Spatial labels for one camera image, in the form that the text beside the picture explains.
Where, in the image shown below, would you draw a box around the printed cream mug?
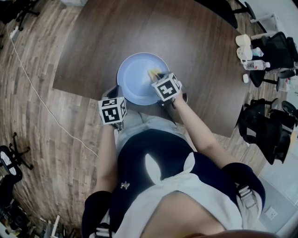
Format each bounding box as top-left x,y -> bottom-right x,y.
237,45 -> 253,61

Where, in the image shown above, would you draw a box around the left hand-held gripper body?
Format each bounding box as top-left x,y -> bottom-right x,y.
97,94 -> 128,132

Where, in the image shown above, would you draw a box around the black chair with patterned seat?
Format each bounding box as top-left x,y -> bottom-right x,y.
0,132 -> 34,184

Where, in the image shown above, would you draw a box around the big blue plate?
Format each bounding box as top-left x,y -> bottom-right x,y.
116,52 -> 173,106

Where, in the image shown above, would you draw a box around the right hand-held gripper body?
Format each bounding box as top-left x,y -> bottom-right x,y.
151,72 -> 189,110

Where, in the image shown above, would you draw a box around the person's left forearm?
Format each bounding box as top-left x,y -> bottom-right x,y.
95,124 -> 118,193

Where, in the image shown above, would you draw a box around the yellow sponge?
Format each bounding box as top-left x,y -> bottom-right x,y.
147,67 -> 162,81

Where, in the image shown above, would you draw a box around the white floor cable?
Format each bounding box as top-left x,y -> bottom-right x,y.
7,24 -> 99,158

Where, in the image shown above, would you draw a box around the white desk frame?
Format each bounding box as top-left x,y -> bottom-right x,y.
250,13 -> 280,40

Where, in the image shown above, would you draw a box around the person's right forearm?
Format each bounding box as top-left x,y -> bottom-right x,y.
173,96 -> 240,167

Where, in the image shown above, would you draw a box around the white storage box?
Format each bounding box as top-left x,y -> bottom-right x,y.
62,0 -> 88,7

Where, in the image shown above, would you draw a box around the navy and white shirt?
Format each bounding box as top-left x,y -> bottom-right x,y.
81,129 -> 266,238

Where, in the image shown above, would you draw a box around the large clear water bottle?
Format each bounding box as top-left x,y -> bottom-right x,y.
243,59 -> 271,71

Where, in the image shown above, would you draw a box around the white metal frame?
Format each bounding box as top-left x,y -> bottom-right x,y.
52,215 -> 61,238

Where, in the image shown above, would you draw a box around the grey buckle strap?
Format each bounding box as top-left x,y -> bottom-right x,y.
236,185 -> 259,209
95,223 -> 111,238

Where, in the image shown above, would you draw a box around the plain cream cup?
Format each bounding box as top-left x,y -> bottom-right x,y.
235,33 -> 251,46

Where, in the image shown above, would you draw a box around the white wall socket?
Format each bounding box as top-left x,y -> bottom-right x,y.
265,206 -> 278,220

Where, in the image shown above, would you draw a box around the black office chair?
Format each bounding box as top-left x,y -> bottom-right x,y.
0,0 -> 40,31
195,0 -> 257,30
250,31 -> 298,91
237,98 -> 298,165

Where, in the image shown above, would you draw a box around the light grey trousers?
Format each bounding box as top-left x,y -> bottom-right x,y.
115,109 -> 196,159

